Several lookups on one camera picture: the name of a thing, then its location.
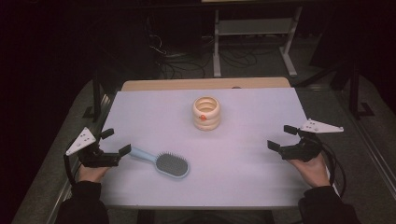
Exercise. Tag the white table mat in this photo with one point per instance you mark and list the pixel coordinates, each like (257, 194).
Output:
(243, 174)

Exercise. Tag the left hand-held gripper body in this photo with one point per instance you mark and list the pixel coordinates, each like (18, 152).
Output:
(93, 159)

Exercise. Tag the light blue hairbrush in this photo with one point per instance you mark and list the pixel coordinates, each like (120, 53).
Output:
(172, 164)

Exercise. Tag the person's right hand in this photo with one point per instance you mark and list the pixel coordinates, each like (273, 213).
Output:
(313, 172)

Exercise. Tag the cream ribbed holder cup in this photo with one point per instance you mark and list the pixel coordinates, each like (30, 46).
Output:
(206, 122)

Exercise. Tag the metal frame rail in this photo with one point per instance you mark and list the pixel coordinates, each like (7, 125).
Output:
(381, 174)
(62, 196)

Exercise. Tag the person's left hand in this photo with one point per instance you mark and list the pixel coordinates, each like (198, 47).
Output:
(91, 174)

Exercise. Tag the white metal desk frame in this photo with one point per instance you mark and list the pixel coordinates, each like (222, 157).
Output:
(255, 26)

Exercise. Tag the black metal stand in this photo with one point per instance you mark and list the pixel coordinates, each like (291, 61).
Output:
(96, 93)
(354, 93)

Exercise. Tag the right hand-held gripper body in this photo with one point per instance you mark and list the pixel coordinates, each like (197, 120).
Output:
(300, 151)

